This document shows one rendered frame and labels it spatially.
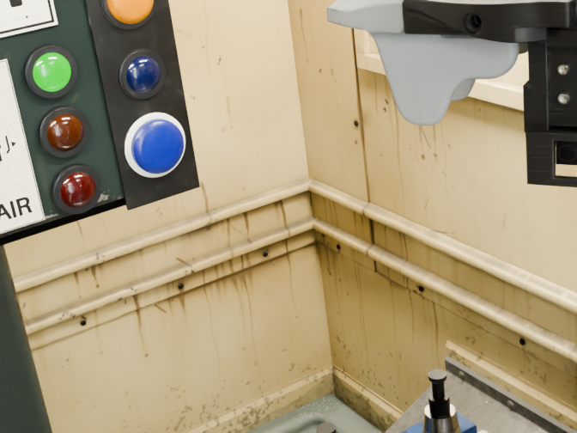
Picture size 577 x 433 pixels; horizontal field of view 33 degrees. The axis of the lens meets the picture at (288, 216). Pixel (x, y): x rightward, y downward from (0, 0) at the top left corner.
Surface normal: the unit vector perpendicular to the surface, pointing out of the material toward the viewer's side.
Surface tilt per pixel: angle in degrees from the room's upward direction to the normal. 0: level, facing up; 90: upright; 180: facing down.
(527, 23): 90
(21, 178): 90
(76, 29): 90
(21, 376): 90
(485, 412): 25
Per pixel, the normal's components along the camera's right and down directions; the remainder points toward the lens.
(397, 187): -0.84, 0.30
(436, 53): -0.51, 0.39
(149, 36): 0.53, 0.27
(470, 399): -0.46, -0.71
